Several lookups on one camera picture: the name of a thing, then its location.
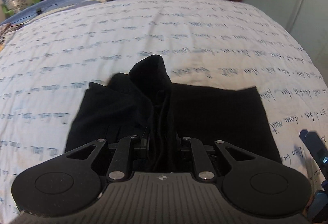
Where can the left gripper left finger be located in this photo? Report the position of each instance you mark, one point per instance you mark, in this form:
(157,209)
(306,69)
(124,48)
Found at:
(126,153)

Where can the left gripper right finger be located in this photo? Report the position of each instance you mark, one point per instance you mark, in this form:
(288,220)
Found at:
(193,159)

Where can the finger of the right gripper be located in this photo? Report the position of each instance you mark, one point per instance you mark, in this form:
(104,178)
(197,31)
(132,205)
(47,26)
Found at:
(315,146)

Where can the black pants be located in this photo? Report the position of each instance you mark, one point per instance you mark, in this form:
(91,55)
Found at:
(146,103)

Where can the white script-print bed quilt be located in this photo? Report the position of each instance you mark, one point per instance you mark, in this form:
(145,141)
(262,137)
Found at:
(47,65)

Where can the colourful patchwork blanket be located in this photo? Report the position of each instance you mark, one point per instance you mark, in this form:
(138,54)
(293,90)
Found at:
(4,29)

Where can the green plastic chair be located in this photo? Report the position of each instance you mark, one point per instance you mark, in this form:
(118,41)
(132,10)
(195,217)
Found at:
(11,13)

